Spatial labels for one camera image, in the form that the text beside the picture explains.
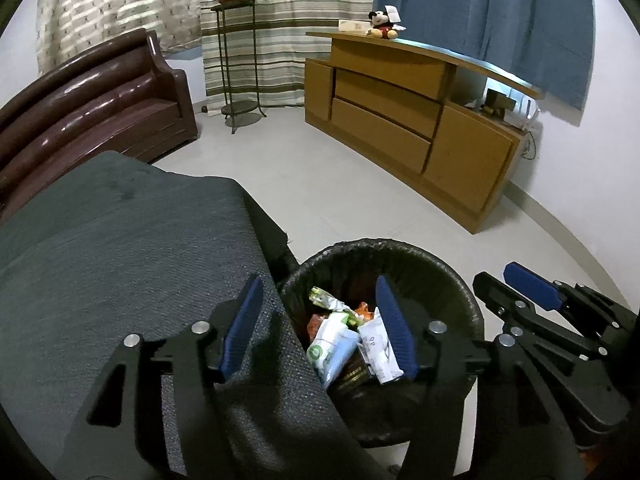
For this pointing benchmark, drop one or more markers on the green white wrapper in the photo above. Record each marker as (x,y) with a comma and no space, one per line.
(335,324)

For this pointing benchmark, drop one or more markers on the dark brown cigarette pack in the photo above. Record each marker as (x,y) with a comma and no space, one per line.
(353,375)

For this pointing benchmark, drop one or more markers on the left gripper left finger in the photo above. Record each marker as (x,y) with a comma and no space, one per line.
(153,412)

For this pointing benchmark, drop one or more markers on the black trash bin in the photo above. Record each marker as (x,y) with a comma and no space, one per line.
(379,415)

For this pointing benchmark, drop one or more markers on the Mickey Mouse plush toy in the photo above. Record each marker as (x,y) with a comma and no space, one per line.
(385,24)

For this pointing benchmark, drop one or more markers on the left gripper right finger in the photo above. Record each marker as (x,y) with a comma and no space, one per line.
(520,428)

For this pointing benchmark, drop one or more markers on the red plastic bag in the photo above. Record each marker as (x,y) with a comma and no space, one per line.
(314,324)

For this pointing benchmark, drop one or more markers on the yellow snack wrapper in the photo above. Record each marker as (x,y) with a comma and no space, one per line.
(326,301)

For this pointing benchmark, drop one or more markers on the small box on cabinet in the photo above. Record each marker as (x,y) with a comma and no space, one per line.
(353,27)

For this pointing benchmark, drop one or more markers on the beige patterned curtain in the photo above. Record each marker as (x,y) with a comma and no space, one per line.
(66,28)

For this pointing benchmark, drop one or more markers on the light blue toothpaste box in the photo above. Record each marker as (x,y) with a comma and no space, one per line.
(337,356)

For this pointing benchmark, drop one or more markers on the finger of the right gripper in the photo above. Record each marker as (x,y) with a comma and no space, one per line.
(613,328)
(552,344)

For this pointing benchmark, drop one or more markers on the black metal plant stand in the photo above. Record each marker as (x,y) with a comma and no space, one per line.
(239,72)

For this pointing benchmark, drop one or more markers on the white printed tube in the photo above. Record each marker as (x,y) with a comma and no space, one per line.
(377,351)

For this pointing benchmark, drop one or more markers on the blue curtain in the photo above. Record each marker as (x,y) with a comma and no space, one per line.
(548,43)

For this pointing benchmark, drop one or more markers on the white router on shelf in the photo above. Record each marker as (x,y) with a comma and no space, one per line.
(523,114)

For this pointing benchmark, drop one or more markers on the orange plastic bag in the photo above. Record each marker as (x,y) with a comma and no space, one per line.
(363,312)

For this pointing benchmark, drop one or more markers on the dark brown leather sofa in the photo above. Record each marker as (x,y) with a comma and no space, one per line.
(119,96)

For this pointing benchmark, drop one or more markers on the wooden sideboard cabinet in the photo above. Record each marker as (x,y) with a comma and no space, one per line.
(418,112)

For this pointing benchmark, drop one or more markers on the dark grey tablecloth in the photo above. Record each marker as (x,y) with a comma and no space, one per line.
(117,247)

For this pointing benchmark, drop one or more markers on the dark picture frame on shelf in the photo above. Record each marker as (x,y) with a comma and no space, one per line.
(497,103)

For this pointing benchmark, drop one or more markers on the striped curtain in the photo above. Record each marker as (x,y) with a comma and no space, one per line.
(286,37)

